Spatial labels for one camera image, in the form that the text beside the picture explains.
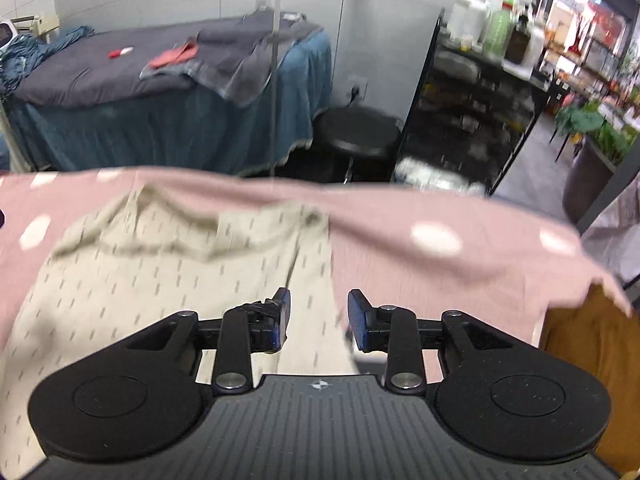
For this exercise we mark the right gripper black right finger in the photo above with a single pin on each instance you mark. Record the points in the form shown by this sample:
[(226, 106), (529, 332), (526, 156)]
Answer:
[(491, 391)]

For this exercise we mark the teal bed skirt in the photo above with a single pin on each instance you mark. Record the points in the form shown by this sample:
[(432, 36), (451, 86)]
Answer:
[(194, 128)]

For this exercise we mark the black round stool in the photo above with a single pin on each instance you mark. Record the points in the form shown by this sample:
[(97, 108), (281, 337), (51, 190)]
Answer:
[(363, 143)]

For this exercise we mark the grey blanket bed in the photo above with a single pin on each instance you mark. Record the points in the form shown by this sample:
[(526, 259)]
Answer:
[(235, 59)]

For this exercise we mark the red cloth on bed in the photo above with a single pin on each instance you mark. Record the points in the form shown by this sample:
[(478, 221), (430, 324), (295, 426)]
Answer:
[(176, 55)]

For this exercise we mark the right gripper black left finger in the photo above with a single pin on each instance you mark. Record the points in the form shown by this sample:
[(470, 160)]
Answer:
[(147, 391)]

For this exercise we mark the pink polka dot bedsheet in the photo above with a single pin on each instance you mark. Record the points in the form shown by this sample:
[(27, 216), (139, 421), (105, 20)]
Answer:
[(428, 251)]

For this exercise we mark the small red white item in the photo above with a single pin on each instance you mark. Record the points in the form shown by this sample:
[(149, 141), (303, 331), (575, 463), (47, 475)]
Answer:
[(120, 52)]

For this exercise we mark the blue crumpled cloth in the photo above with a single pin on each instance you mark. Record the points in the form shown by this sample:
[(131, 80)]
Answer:
[(26, 52)]

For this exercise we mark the cream dotted shirt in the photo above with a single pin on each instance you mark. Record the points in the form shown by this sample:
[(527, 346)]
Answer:
[(145, 256)]

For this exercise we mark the black storage shelf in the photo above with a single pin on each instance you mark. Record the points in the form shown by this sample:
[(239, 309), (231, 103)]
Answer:
[(469, 119)]

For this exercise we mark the brown garment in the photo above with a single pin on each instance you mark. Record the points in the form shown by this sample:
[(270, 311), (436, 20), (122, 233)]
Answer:
[(603, 340)]

